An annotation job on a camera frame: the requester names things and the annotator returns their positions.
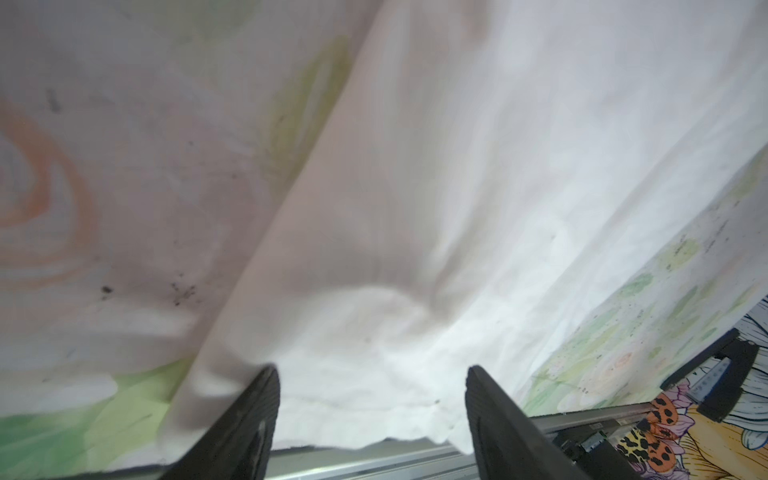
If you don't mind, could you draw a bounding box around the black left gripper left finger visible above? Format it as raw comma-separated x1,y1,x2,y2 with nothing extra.
160,365,280,480

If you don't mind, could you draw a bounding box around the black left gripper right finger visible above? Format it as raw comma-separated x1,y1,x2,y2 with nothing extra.
465,365,587,480

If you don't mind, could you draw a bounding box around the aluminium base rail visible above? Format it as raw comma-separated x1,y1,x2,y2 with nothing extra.
59,400,658,480

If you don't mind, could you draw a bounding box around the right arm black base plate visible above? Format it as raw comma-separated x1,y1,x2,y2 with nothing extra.
553,420,641,480

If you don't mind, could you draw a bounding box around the white t-shirt with robot print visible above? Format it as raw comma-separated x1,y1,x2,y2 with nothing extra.
160,1,767,459

